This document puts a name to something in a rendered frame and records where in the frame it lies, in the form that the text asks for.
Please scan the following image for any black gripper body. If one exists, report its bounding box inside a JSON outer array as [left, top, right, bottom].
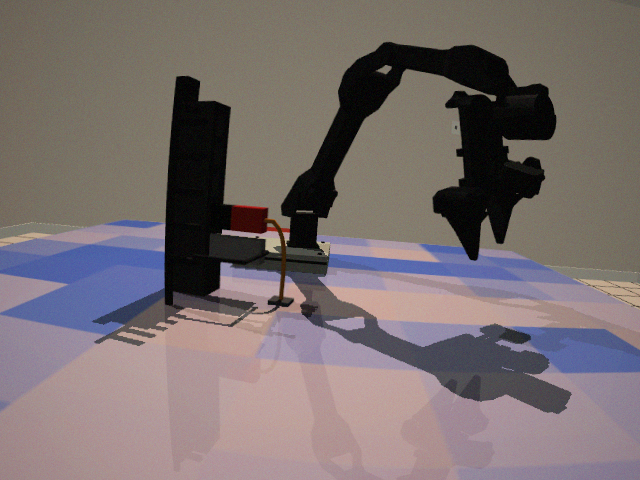
[[433, 139, 516, 216]]

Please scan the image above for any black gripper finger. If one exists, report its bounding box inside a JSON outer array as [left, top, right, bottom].
[[441, 212, 490, 261], [487, 194, 523, 244]]

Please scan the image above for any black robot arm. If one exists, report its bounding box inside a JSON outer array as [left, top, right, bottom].
[[281, 42, 557, 249]]

